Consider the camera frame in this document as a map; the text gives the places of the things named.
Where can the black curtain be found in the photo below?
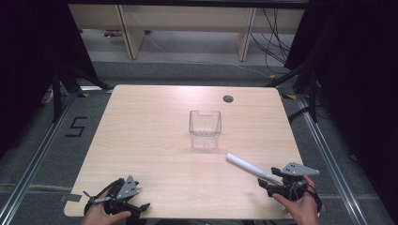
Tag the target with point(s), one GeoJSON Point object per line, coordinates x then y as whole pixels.
{"type": "Point", "coordinates": [34, 62]}
{"type": "Point", "coordinates": [359, 78]}

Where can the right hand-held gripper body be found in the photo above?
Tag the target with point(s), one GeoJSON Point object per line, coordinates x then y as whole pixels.
{"type": "Point", "coordinates": [295, 179]}

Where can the clear plastic container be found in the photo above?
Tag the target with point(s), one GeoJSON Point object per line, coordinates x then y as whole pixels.
{"type": "Point", "coordinates": [205, 132]}

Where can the pink object under desk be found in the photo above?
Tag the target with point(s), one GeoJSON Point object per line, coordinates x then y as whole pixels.
{"type": "Point", "coordinates": [112, 33]}

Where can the person's right hand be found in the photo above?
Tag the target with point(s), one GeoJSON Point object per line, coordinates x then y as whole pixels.
{"type": "Point", "coordinates": [302, 207]}

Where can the person's left hand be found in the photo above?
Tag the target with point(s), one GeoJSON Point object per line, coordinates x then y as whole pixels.
{"type": "Point", "coordinates": [100, 215]}

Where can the white paper tube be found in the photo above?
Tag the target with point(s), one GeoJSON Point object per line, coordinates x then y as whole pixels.
{"type": "Point", "coordinates": [247, 166]}

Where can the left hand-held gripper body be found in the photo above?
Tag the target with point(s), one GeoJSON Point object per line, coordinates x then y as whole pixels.
{"type": "Point", "coordinates": [126, 189]}

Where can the black metal stand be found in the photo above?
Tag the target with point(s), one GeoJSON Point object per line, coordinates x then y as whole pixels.
{"type": "Point", "coordinates": [58, 93]}
{"type": "Point", "coordinates": [311, 93]}

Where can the metal floor rail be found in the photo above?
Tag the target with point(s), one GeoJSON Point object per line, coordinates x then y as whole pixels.
{"type": "Point", "coordinates": [34, 159]}
{"type": "Point", "coordinates": [331, 156]}

